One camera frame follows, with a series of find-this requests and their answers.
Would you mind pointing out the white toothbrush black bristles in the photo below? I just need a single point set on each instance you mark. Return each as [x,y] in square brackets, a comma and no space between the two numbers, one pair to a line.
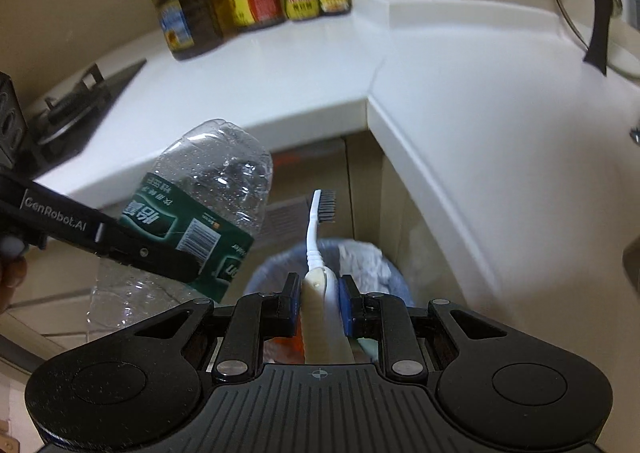
[320,293]

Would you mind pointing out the silver vent grille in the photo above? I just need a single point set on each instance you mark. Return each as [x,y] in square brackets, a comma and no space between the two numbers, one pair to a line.
[285,219]

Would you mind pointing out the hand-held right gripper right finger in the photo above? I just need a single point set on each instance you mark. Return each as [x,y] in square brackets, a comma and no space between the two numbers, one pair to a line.
[345,307]

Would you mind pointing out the green cloth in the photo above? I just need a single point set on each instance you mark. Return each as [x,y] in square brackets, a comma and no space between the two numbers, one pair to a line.
[367,349]

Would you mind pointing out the clear green label plastic bottle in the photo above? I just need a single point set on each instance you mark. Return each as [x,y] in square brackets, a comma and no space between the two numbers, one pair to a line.
[220,173]

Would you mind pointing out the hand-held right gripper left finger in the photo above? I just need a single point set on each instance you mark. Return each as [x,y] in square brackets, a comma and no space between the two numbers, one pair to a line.
[292,308]

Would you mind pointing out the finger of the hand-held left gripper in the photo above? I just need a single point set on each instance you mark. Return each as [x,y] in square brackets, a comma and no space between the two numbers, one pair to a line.
[150,253]

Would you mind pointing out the person's left hand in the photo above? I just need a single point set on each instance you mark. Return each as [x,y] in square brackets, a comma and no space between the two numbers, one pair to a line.
[7,283]

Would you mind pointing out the glass pot lid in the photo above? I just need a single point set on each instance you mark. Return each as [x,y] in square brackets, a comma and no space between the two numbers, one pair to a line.
[600,23]

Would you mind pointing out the blue plastic waste basket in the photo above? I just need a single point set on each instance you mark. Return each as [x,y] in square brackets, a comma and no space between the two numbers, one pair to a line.
[270,273]

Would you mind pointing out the black gas stove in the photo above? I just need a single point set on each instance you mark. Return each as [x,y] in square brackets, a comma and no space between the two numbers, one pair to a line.
[75,118]

